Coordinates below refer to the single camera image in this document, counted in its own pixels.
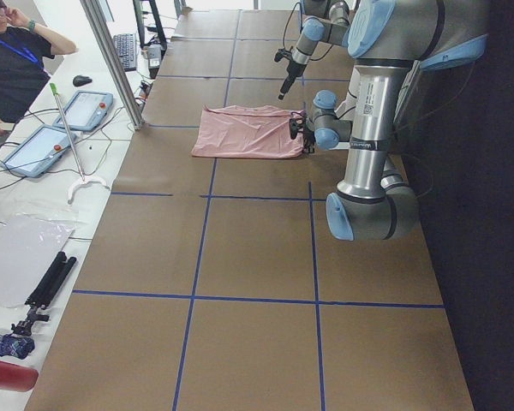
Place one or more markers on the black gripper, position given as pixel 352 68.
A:
pixel 289 71
pixel 307 134

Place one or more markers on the black folded tripod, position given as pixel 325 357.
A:
pixel 45 292

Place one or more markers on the black computer mouse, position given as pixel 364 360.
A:
pixel 81 80

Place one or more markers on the clear plastic bag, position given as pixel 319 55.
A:
pixel 32 233

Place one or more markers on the person in black shirt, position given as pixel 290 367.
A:
pixel 24 45

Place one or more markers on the near blue teach pendant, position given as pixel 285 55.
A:
pixel 38 152

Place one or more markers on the blue teach pendant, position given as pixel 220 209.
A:
pixel 86 109
pixel 38 152

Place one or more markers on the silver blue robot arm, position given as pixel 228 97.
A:
pixel 326 22
pixel 386 39

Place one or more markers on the pink Snoopy t-shirt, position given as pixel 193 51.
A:
pixel 241 132

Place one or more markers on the red bottle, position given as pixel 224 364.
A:
pixel 17 378

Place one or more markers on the far blue teach pendant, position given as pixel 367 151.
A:
pixel 86 109

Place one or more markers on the blue folded umbrella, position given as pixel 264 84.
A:
pixel 18 347

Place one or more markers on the black keyboard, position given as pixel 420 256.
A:
pixel 125 46

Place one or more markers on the aluminium frame post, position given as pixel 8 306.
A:
pixel 103 37

